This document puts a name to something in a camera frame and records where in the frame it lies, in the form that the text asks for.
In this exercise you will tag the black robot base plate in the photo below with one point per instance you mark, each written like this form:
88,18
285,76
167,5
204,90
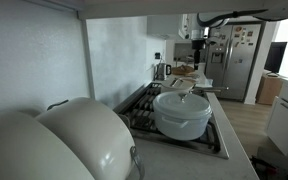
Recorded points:
277,166

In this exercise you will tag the stainless refrigerator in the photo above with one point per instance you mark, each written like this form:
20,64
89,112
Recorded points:
240,73

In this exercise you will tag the grey range hood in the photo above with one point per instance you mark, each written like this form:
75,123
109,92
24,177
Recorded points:
164,26

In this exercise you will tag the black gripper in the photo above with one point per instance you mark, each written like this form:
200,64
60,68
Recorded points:
198,45

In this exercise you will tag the pale grey dutch oven lid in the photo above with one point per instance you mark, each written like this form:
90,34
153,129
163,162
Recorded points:
184,105

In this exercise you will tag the round wooden board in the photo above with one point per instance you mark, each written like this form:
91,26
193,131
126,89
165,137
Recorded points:
182,70

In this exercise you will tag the white upper cabinet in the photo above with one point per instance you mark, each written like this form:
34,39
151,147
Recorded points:
150,8

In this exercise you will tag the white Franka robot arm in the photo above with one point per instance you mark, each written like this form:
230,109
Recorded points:
214,20

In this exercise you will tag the pale grey dutch oven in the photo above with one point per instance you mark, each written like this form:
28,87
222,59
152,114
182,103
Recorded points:
180,128

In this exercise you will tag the brown wooden box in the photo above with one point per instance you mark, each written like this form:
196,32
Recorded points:
269,90

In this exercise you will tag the white island cabinet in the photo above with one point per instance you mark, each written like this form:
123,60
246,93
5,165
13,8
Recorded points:
284,126

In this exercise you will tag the black flat screen monitor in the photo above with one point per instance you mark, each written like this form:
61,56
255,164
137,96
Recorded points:
275,56

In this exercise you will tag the cream saucepan lid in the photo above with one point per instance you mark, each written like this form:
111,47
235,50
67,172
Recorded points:
187,83

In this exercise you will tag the stainless electric kettle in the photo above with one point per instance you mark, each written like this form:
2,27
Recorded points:
162,71

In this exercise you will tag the dark power plug adapter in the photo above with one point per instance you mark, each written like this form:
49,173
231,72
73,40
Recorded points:
157,56

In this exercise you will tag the stainless gas cooktop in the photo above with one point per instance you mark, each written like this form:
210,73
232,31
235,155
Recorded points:
140,113

